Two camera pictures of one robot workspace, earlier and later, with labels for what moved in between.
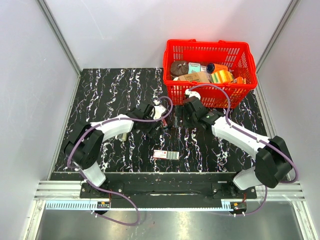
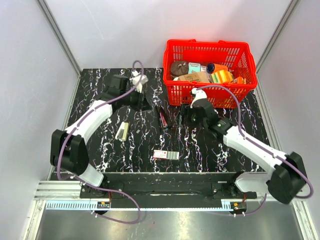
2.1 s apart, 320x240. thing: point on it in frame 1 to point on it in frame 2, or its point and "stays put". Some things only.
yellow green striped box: (222, 76) stays put
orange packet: (239, 80) stays put
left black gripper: (152, 130) to (143, 104)
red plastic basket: (238, 56) stays put
